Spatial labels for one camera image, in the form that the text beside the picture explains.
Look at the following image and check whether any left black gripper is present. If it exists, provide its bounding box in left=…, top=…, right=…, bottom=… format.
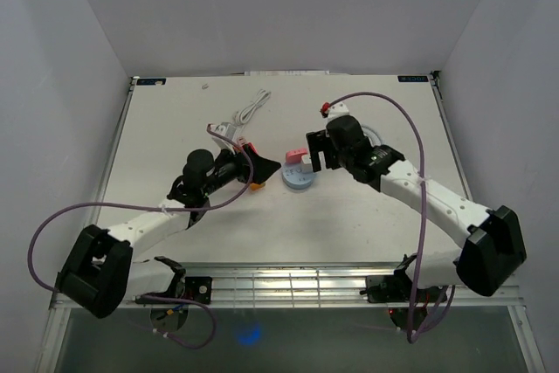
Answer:
left=202, top=142, right=280, bottom=197

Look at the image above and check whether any orange power strip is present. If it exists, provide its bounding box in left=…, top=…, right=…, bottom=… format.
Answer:
left=250, top=183, right=266, bottom=191

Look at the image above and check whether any pink plug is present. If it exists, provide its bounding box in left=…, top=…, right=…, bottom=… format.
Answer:
left=285, top=148, right=308, bottom=165

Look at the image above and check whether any light blue round socket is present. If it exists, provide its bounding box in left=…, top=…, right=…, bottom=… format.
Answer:
left=281, top=163, right=316, bottom=192

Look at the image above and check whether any white power strip cable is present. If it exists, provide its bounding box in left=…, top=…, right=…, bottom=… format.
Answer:
left=231, top=88, right=272, bottom=126

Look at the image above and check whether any red cube socket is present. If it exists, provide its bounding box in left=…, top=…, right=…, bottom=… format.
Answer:
left=243, top=142, right=256, bottom=153

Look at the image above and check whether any white charger adapter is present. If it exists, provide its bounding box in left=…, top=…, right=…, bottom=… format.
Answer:
left=300, top=154, right=314, bottom=174

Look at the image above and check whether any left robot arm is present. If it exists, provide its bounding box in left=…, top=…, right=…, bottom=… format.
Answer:
left=55, top=145, right=281, bottom=319

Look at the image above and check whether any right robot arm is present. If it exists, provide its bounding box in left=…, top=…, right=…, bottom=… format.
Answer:
left=306, top=115, right=527, bottom=300

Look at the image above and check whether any black corner label left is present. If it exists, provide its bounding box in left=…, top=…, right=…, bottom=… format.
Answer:
left=135, top=78, right=167, bottom=86

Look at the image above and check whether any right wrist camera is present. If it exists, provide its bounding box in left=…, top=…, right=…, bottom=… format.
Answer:
left=321, top=102, right=350, bottom=121

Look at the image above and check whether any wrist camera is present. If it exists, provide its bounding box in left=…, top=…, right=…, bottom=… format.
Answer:
left=321, top=102, right=350, bottom=121
left=206, top=122, right=242, bottom=151

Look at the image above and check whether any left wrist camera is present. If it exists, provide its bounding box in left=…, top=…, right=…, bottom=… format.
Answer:
left=206, top=122, right=242, bottom=151

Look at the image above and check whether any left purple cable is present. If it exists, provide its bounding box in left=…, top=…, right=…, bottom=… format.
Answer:
left=27, top=126, right=259, bottom=349

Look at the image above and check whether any purple cable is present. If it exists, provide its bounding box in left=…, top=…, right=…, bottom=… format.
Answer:
left=331, top=92, right=455, bottom=344
left=27, top=126, right=259, bottom=349

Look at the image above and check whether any light blue socket cable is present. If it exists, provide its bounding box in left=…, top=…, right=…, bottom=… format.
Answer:
left=362, top=125, right=384, bottom=147

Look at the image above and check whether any aluminium front rail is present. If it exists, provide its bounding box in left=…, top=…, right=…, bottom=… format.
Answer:
left=48, top=268, right=525, bottom=309

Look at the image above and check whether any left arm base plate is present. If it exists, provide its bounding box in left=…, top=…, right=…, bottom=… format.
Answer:
left=135, top=276, right=213, bottom=305

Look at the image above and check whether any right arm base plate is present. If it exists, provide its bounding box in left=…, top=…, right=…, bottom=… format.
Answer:
left=359, top=275, right=445, bottom=303

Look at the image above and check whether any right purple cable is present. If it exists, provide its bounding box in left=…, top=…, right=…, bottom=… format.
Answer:
left=331, top=92, right=455, bottom=344

